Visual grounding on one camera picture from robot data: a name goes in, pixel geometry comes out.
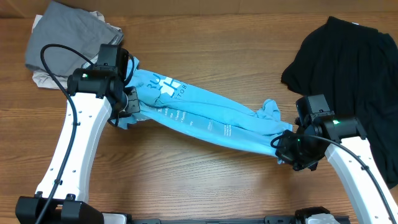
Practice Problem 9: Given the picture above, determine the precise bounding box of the light blue t-shirt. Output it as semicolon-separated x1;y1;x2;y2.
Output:
117;58;293;156

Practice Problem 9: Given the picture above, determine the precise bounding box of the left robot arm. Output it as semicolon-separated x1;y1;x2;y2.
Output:
16;44;140;224

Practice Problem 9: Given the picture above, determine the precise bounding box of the black t-shirt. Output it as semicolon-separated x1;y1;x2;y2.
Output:
281;17;397;189

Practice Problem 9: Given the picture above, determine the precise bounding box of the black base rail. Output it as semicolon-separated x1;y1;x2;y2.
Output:
102;215;351;224

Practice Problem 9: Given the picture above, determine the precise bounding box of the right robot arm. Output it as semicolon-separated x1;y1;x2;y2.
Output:
271;95;397;223

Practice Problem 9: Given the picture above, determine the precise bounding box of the folded grey garment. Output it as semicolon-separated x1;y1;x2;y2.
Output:
25;1;124;71

